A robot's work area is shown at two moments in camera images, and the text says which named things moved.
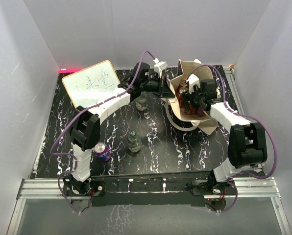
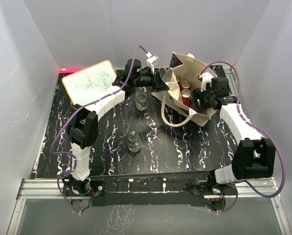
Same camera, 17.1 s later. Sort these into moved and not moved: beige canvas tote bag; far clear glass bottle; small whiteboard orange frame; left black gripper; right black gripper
Moved: beige canvas tote bag
Not moved: small whiteboard orange frame; far clear glass bottle; left black gripper; right black gripper
